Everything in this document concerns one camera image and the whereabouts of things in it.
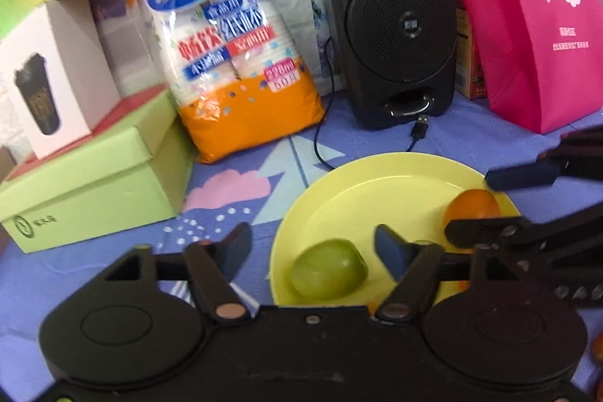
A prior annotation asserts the blue printed mat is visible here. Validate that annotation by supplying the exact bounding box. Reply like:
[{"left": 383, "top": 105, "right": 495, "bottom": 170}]
[{"left": 0, "top": 89, "right": 603, "bottom": 402}]

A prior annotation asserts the green cardboard box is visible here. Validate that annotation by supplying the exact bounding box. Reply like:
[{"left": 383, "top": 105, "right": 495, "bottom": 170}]
[{"left": 0, "top": 89, "right": 197, "bottom": 254}]

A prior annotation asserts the black usb cable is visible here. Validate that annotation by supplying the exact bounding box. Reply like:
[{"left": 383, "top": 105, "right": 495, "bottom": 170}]
[{"left": 313, "top": 35, "right": 432, "bottom": 171}]

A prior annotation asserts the pale plastic container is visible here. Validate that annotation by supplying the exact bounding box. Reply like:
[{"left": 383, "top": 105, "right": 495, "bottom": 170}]
[{"left": 89, "top": 0, "right": 167, "bottom": 99}]

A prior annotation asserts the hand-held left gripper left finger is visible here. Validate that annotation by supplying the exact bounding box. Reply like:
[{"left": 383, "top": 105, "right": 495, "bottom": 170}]
[{"left": 104, "top": 222, "right": 254, "bottom": 326}]

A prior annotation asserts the orange paper cup pack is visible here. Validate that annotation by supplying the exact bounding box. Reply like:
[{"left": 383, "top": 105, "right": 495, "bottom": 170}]
[{"left": 117, "top": 0, "right": 327, "bottom": 165}]

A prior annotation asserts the black speaker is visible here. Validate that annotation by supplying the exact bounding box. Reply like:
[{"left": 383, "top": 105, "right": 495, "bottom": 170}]
[{"left": 320, "top": 0, "right": 458, "bottom": 131}]

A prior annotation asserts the yellow plate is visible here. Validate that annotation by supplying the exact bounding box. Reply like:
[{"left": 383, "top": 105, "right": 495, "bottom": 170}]
[{"left": 268, "top": 152, "right": 521, "bottom": 306}]

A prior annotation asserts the pink fabric bag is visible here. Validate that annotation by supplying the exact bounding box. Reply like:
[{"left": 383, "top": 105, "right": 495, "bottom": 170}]
[{"left": 430, "top": 0, "right": 603, "bottom": 135}]

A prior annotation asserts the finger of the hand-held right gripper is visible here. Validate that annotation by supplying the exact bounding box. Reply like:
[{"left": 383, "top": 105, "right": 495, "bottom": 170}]
[
  {"left": 484, "top": 129, "right": 603, "bottom": 192},
  {"left": 445, "top": 200, "right": 603, "bottom": 264}
]

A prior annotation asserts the orange printed box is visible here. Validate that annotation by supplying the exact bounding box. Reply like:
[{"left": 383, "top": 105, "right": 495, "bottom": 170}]
[{"left": 453, "top": 6, "right": 491, "bottom": 101}]

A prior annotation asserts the white box with cup picture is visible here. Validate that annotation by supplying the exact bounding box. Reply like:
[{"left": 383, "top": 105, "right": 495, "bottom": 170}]
[{"left": 0, "top": 0, "right": 122, "bottom": 161}]

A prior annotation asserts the red flat board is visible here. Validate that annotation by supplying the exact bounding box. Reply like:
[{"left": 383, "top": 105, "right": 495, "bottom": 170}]
[{"left": 6, "top": 84, "right": 167, "bottom": 182}]

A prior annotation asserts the green round fruit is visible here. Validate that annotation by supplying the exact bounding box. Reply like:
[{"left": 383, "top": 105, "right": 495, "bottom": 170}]
[{"left": 289, "top": 238, "right": 368, "bottom": 302}]

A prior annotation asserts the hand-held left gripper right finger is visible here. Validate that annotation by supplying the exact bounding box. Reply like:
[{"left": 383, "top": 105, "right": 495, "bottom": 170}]
[{"left": 374, "top": 223, "right": 525, "bottom": 324}]

